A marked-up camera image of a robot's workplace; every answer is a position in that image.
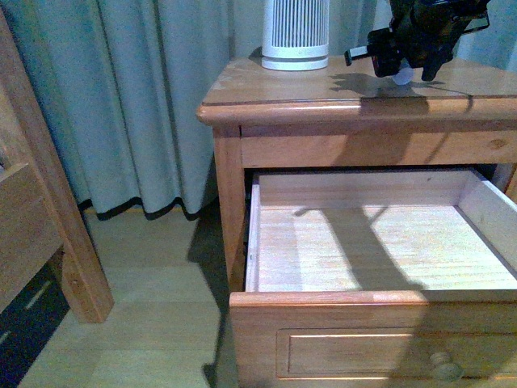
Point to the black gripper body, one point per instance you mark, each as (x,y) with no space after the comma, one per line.
(417,29)

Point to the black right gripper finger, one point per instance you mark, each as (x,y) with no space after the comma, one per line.
(433,64)

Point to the white medicine bottle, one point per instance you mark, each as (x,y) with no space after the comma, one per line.
(404,76)

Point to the wooden drawer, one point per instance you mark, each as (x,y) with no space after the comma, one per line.
(378,279)

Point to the wooden nightstand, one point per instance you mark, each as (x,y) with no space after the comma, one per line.
(345,116)

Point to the white cylindrical air purifier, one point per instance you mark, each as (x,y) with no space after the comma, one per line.
(295,35)

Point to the grey curtain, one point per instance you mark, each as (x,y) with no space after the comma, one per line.
(119,82)

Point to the wooden bed frame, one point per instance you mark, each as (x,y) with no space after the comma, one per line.
(40,221)

